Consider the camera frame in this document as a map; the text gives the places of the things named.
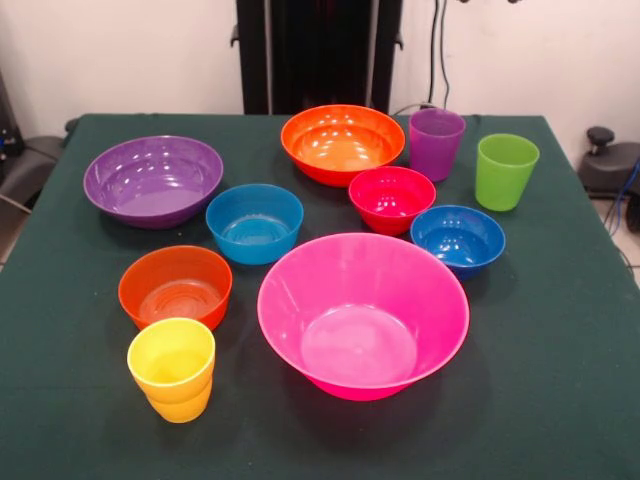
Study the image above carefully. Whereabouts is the small orange-red bowl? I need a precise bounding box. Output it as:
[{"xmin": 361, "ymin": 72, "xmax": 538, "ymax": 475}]
[{"xmin": 117, "ymin": 244, "xmax": 234, "ymax": 332}]

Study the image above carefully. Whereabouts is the green cup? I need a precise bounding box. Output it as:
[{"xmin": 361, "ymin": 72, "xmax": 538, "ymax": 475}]
[{"xmin": 474, "ymin": 133, "xmax": 541, "ymax": 213}]

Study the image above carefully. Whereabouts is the blue cable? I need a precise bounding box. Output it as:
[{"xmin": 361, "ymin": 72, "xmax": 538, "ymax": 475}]
[{"xmin": 604, "ymin": 159, "xmax": 640, "ymax": 236}]

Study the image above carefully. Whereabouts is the yellow cup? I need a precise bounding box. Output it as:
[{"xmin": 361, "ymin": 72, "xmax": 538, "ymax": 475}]
[{"xmin": 126, "ymin": 317, "xmax": 217, "ymax": 425}]

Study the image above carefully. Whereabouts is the purple cup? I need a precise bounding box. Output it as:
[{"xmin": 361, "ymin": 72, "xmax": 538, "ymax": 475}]
[{"xmin": 408, "ymin": 108, "xmax": 467, "ymax": 183}]

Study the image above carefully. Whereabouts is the dark green table cloth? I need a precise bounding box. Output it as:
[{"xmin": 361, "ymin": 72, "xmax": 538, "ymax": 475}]
[{"xmin": 0, "ymin": 113, "xmax": 640, "ymax": 480}]

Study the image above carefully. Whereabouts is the large purple bowl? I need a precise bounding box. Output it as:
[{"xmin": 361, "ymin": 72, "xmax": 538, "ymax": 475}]
[{"xmin": 82, "ymin": 134, "xmax": 225, "ymax": 231}]

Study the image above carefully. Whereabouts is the dark blue bowl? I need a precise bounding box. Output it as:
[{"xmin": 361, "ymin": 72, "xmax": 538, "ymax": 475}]
[{"xmin": 409, "ymin": 204, "xmax": 507, "ymax": 282}]

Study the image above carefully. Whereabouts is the light blue bowl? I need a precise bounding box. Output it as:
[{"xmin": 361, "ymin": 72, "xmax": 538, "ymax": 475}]
[{"xmin": 205, "ymin": 183, "xmax": 305, "ymax": 266}]

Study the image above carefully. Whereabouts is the large orange bowl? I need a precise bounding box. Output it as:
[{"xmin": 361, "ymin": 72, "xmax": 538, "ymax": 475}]
[{"xmin": 280, "ymin": 103, "xmax": 407, "ymax": 189}]

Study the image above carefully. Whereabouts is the black device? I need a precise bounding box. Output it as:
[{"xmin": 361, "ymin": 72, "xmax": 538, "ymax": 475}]
[{"xmin": 0, "ymin": 69, "xmax": 24, "ymax": 161}]

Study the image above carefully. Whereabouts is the black stand with knob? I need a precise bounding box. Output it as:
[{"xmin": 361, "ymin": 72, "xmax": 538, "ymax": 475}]
[{"xmin": 579, "ymin": 126, "xmax": 640, "ymax": 199}]

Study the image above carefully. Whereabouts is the thin black wall cable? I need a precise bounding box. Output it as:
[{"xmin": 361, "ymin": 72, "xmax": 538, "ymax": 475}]
[
  {"xmin": 428, "ymin": 0, "xmax": 441, "ymax": 109},
  {"xmin": 439, "ymin": 0, "xmax": 451, "ymax": 110}
]

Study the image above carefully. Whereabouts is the black stand base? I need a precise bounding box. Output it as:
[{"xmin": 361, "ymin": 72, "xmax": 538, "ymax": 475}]
[{"xmin": 0, "ymin": 135, "xmax": 67, "ymax": 209}]

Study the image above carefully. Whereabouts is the small red bowl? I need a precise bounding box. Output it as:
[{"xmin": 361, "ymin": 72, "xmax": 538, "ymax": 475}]
[{"xmin": 348, "ymin": 166, "xmax": 438, "ymax": 237}]

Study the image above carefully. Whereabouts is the large pink bowl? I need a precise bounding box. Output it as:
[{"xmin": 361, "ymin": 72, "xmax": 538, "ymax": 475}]
[{"xmin": 256, "ymin": 232, "xmax": 471, "ymax": 402}]

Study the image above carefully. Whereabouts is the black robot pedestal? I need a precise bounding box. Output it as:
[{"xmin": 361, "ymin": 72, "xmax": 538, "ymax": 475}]
[{"xmin": 230, "ymin": 0, "xmax": 404, "ymax": 116}]

